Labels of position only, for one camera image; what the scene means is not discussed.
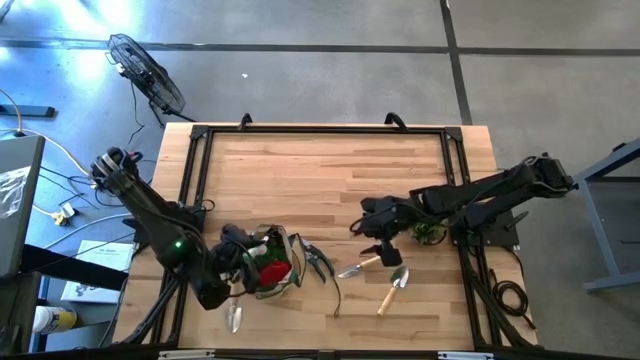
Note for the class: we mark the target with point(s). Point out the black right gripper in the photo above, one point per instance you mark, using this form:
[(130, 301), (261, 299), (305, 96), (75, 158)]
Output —
[(382, 217)]

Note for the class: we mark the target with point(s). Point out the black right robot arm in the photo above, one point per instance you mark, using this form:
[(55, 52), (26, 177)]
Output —
[(475, 200)]

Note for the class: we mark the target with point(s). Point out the grey metal table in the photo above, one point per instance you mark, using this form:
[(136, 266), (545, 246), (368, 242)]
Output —
[(597, 220)]

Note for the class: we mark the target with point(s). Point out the black table clamp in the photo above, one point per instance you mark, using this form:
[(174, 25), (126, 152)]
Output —
[(245, 120), (396, 120)]

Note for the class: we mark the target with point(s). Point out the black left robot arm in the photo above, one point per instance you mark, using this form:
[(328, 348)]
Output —
[(150, 220)]

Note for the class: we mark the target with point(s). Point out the steel hand shovel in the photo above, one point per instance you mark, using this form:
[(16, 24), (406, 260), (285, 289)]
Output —
[(233, 314)]

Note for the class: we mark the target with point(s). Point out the black floor fan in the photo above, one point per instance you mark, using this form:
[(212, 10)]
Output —
[(147, 75)]

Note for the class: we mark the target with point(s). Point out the black floor bar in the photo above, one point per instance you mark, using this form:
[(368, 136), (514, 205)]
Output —
[(27, 111)]

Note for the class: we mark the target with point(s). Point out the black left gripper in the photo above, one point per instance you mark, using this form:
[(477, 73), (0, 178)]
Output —
[(232, 247)]

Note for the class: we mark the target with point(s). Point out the clear plastic bag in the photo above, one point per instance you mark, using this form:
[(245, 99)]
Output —
[(10, 192)]

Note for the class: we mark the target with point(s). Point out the red gardening glove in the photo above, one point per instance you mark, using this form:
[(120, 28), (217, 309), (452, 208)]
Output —
[(274, 272)]

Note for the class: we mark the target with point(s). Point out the beige green gardening bag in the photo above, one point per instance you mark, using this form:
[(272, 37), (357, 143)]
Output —
[(289, 252)]

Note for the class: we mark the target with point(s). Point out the black shelf frame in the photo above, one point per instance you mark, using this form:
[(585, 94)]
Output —
[(60, 262)]

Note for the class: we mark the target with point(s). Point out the grey flat panel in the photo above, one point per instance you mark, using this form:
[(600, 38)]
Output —
[(20, 225)]

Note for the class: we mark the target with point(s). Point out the yellow power plug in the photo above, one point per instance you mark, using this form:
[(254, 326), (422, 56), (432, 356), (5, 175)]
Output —
[(64, 215)]

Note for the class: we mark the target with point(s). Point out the white plastic strip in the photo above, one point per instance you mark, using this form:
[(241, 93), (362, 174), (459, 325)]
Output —
[(186, 355), (466, 356)]

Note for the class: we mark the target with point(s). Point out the white yellow bottle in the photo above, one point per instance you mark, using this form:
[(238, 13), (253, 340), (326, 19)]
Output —
[(52, 320)]

